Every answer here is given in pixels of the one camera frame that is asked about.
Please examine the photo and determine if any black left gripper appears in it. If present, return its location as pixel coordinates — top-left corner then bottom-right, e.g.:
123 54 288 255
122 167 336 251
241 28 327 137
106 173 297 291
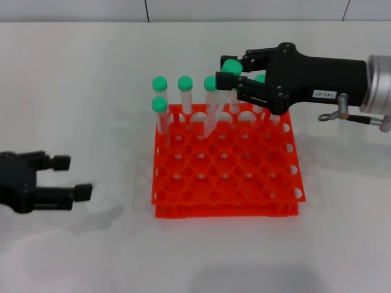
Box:
0 150 94 214

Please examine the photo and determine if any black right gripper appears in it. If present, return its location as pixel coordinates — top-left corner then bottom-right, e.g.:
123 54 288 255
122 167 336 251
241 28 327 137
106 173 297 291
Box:
215 42 368 117

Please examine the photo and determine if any orange plastic test tube rack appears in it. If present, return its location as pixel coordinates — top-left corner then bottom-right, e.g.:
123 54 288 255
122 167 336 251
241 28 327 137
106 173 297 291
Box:
150 103 306 219

